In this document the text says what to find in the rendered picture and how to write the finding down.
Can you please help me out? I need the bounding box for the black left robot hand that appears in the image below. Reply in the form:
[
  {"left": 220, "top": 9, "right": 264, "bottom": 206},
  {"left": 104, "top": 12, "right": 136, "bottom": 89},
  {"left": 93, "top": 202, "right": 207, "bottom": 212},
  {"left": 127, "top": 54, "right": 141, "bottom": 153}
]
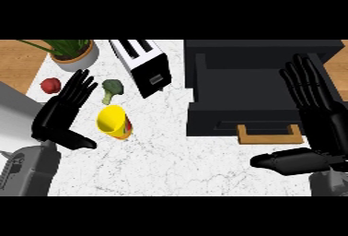
[{"left": 30, "top": 68, "right": 99, "bottom": 151}]

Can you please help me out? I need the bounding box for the wooden drawer handle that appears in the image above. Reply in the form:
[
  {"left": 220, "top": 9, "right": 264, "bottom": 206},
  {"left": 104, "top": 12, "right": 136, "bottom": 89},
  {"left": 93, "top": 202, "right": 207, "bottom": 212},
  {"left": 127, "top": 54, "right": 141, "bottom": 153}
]
[{"left": 236, "top": 124, "right": 306, "bottom": 146}]

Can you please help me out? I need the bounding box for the potted green plant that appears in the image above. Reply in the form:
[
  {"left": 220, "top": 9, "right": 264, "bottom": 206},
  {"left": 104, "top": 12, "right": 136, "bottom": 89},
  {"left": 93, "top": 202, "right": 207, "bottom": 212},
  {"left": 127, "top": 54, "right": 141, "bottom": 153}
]
[{"left": 18, "top": 40, "right": 101, "bottom": 73}]

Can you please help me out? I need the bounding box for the green broccoli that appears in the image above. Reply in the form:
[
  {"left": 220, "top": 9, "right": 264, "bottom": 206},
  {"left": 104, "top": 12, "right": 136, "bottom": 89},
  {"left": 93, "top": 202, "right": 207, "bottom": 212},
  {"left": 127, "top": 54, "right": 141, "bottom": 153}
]
[{"left": 101, "top": 78, "right": 126, "bottom": 106}]

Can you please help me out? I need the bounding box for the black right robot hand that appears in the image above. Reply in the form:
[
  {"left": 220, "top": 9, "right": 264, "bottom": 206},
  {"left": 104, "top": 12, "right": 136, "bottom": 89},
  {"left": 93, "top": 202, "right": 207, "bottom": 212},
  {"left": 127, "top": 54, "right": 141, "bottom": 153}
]
[{"left": 250, "top": 53, "right": 348, "bottom": 177}]

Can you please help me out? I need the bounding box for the red apple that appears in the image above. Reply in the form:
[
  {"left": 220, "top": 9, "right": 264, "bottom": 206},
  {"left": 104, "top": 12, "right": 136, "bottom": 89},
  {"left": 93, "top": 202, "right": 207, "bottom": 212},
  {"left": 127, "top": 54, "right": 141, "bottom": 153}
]
[{"left": 40, "top": 77, "right": 62, "bottom": 95}]

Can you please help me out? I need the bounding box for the white and black toaster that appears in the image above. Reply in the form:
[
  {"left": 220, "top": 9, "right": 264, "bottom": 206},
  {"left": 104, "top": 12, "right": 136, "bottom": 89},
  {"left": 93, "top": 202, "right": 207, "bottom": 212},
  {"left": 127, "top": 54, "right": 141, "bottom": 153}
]
[{"left": 110, "top": 40, "right": 174, "bottom": 100}]

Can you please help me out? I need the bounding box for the yellow cup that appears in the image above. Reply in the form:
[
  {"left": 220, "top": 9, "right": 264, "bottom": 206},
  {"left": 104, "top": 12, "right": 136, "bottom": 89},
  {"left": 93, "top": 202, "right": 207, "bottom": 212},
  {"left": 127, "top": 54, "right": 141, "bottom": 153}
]
[{"left": 96, "top": 104, "right": 135, "bottom": 141}]

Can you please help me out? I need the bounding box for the dark grey drawer front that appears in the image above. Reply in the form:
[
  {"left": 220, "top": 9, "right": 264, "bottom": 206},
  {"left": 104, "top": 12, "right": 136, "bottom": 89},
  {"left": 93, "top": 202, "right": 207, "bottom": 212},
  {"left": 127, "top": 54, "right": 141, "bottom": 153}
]
[{"left": 185, "top": 102, "right": 310, "bottom": 137}]

